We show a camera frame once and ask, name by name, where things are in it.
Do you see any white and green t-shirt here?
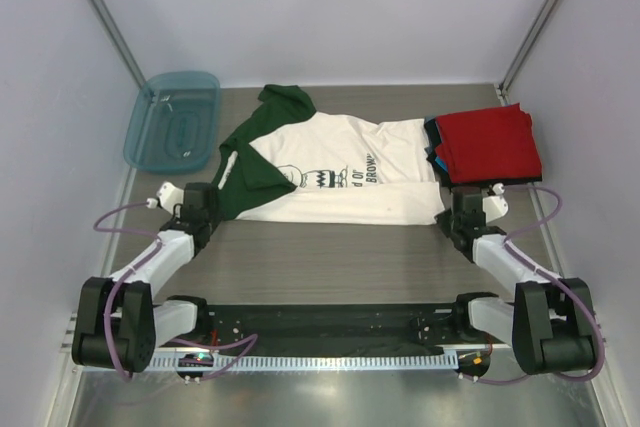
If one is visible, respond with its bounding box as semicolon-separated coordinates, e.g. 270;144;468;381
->
212;84;444;226

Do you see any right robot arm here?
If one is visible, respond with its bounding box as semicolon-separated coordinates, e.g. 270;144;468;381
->
437;184;605;382

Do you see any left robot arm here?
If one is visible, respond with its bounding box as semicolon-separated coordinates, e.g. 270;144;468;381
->
71;182;222;378

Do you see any folded blue t-shirt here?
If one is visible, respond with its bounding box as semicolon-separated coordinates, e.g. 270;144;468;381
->
424;117;448;172

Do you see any folded red t-shirt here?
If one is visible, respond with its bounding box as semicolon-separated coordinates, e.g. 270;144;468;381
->
433;104;542;184

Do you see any teal plastic bin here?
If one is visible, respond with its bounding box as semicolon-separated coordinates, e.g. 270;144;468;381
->
123;71;221;175

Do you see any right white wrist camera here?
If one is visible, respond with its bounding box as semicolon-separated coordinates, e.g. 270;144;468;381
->
482;183;509;223

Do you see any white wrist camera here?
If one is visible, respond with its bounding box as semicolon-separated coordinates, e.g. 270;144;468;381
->
482;183;509;223
145;182;184;215

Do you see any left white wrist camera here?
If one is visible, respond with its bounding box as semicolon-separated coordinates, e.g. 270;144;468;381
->
145;182;184;215

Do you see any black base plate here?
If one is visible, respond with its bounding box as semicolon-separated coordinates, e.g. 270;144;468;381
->
182;302;496;356

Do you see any white slotted cable duct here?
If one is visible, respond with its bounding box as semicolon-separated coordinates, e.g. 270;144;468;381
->
144;350;459;374

